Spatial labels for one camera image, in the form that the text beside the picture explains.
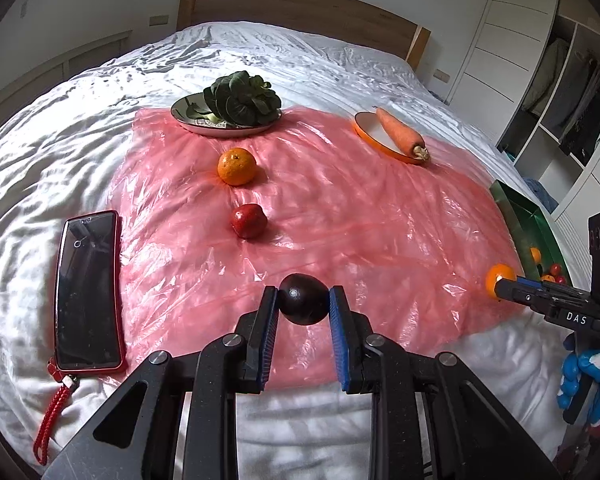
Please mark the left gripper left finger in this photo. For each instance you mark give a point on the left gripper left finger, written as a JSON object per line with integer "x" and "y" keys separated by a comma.
{"x": 259, "y": 331}

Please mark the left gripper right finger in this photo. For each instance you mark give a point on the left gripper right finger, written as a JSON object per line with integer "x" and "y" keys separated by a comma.
{"x": 349, "y": 330}

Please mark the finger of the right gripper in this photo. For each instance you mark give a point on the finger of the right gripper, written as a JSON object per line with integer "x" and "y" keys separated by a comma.
{"x": 549, "y": 286}
{"x": 535, "y": 299}

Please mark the large orange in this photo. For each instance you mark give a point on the large orange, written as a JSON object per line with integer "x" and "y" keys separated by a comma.
{"x": 536, "y": 255}

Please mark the dark plum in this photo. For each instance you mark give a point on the dark plum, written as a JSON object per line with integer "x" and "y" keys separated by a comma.
{"x": 302, "y": 299}

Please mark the green rectangular tray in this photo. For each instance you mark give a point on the green rectangular tray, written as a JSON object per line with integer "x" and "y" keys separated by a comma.
{"x": 528, "y": 228}

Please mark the pink plastic sheet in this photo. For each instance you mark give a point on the pink plastic sheet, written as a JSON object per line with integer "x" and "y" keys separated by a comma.
{"x": 410, "y": 245}

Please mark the smartphone with red case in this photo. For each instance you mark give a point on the smartphone with red case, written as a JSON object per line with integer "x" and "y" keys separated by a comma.
{"x": 88, "y": 335}

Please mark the carrot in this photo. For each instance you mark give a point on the carrot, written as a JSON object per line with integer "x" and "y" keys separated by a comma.
{"x": 407, "y": 139}

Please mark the white wardrobe with shelves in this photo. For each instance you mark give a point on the white wardrobe with shelves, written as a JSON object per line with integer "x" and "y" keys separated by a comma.
{"x": 531, "y": 82}

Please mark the orange rimmed white plate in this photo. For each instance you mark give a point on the orange rimmed white plate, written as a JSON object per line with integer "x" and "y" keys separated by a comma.
{"x": 370, "y": 129}

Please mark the silver metal plate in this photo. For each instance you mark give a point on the silver metal plate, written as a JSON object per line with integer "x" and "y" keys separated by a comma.
{"x": 193, "y": 114}

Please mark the dark green leafy vegetable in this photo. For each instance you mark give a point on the dark green leafy vegetable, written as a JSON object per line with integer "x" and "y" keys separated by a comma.
{"x": 243, "y": 100}

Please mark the wooden headboard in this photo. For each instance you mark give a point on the wooden headboard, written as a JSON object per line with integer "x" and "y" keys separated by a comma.
{"x": 352, "y": 21}

